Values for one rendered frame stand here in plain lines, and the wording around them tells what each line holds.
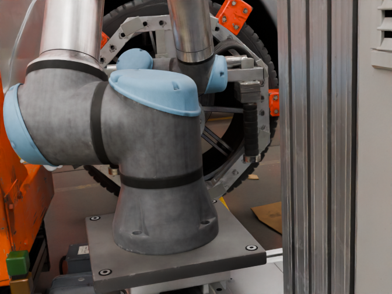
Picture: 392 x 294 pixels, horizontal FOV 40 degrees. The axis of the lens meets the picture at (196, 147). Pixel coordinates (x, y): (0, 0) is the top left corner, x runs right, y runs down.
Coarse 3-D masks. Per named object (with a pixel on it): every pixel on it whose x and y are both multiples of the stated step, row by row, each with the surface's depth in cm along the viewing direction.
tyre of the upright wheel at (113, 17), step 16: (144, 0) 152; (160, 0) 152; (208, 0) 155; (112, 16) 152; (128, 16) 152; (112, 32) 153; (240, 32) 157; (256, 48) 159; (272, 64) 161; (272, 80) 161; (272, 128) 165; (96, 176) 162; (240, 176) 168; (112, 192) 165
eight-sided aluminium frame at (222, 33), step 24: (168, 24) 146; (216, 24) 147; (120, 48) 146; (264, 72) 152; (264, 96) 154; (264, 120) 155; (264, 144) 157; (96, 168) 153; (240, 168) 158; (216, 192) 159
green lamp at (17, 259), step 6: (12, 252) 112; (18, 252) 112; (24, 252) 111; (6, 258) 109; (12, 258) 109; (18, 258) 109; (24, 258) 109; (6, 264) 109; (12, 264) 109; (18, 264) 109; (24, 264) 110; (12, 270) 110; (18, 270) 110; (24, 270) 110
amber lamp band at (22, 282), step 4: (28, 276) 112; (12, 280) 110; (16, 280) 110; (20, 280) 110; (24, 280) 110; (28, 280) 111; (32, 280) 114; (12, 284) 110; (16, 284) 110; (20, 284) 110; (24, 284) 111; (28, 284) 111; (32, 284) 114; (12, 288) 110; (16, 288) 111; (20, 288) 111; (24, 288) 111; (28, 288) 111; (32, 288) 113; (12, 292) 111; (16, 292) 111; (20, 292) 111; (24, 292) 111; (28, 292) 111
